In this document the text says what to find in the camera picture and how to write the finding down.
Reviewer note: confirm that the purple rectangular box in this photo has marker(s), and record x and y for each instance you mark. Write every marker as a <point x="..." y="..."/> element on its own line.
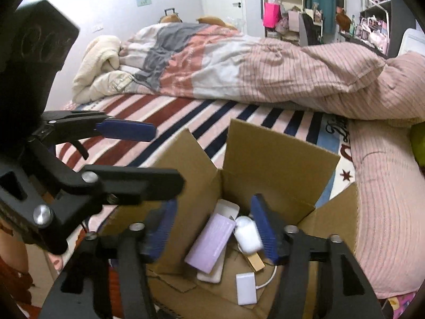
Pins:
<point x="210" y="243"/>

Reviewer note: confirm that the dark cluttered bookshelf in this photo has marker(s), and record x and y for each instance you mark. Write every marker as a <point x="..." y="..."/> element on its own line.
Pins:
<point x="378" y="24"/>

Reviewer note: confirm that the white cable adapter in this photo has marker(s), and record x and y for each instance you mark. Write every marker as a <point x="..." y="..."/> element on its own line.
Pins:
<point x="246" y="287"/>

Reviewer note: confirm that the pink gift bag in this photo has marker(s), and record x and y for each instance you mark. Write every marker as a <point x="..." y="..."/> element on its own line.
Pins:
<point x="272" y="15"/>

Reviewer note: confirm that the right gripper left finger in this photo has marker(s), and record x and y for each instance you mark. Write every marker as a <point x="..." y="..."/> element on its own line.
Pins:
<point x="82" y="289"/>

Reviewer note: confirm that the striped pink fleece blanket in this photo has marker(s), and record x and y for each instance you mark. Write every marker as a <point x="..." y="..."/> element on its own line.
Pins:
<point x="207" y="121"/>

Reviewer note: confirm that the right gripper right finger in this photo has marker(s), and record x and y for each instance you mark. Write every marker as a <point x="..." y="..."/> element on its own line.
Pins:
<point x="343" y="290"/>

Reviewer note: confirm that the white bed headboard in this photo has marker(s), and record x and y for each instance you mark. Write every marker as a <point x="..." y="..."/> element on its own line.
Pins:
<point x="413" y="40"/>

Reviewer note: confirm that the green plush toy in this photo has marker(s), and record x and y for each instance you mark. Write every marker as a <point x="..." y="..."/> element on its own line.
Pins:
<point x="417" y="137"/>

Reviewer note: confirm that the white earbuds case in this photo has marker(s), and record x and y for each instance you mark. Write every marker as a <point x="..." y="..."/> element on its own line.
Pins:
<point x="247" y="235"/>

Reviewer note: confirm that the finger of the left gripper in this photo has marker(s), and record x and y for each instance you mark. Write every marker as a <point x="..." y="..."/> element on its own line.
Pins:
<point x="126" y="130"/>
<point x="133" y="185"/>

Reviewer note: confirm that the cream fluffy blanket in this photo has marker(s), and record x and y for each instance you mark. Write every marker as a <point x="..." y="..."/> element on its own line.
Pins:
<point x="99" y="74"/>

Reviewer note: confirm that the pink ribbed pillow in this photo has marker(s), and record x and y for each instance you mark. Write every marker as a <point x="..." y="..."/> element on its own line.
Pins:
<point x="390" y="233"/>

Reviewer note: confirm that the pink grey patchwork duvet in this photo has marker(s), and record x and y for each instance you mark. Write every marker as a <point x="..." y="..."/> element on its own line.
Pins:
<point x="212" y="62"/>

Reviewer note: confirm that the brown cardboard box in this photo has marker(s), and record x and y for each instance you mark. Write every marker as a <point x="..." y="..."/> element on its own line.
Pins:
<point x="291" y="174"/>

